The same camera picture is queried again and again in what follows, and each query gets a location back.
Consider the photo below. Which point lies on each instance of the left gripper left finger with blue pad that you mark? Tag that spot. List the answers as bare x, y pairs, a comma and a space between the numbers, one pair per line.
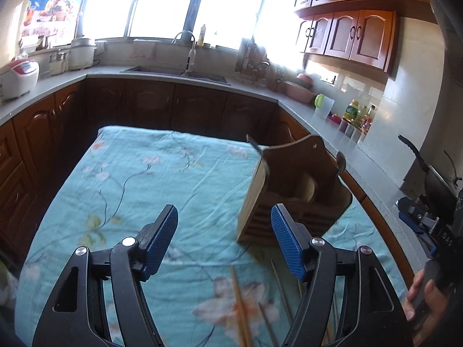
75, 312

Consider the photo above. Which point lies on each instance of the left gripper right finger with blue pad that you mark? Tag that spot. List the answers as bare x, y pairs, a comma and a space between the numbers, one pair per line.
371, 313

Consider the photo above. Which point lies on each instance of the metal chopstick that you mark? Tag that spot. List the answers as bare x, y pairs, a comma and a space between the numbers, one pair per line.
268, 326
282, 293

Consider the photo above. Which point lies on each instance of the metal spoon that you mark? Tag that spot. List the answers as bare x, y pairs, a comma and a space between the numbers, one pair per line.
341, 163

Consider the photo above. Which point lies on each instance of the metal fork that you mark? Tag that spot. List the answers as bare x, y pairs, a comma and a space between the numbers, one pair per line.
256, 146

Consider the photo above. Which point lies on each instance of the wooden chopstick carved handle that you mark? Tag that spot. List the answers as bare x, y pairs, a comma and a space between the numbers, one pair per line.
243, 326

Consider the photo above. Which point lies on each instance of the person right hand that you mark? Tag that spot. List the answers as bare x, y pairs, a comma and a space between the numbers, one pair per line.
428, 310

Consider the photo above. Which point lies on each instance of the wooden utensil holder box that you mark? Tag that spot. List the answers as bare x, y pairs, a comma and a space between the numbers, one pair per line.
300, 175

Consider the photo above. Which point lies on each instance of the teal floral tablecloth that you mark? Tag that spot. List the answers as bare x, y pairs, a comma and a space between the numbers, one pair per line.
122, 183

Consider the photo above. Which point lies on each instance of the green label bottle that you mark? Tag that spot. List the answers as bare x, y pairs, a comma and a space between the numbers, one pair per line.
351, 111

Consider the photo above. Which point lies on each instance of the pink basin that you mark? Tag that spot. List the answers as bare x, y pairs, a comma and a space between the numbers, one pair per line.
300, 88

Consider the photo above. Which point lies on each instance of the white pot appliance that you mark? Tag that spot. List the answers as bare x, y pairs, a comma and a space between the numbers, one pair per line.
81, 54

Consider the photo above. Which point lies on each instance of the yellow detergent bottle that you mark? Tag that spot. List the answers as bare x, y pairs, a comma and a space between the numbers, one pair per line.
202, 35

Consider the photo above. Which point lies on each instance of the white red rice cooker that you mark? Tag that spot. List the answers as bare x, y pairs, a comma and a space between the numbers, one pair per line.
18, 78

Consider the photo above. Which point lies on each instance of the upper wooden cabinets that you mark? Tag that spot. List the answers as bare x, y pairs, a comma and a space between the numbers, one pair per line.
362, 31

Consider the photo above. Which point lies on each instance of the tropical fruit poster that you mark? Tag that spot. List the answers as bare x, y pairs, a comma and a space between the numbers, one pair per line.
54, 18

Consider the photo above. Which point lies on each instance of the black wok with handle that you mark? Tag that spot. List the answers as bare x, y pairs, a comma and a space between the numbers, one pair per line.
440, 193

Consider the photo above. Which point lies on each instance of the white jug green handle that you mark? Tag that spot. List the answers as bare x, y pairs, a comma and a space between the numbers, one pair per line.
323, 105

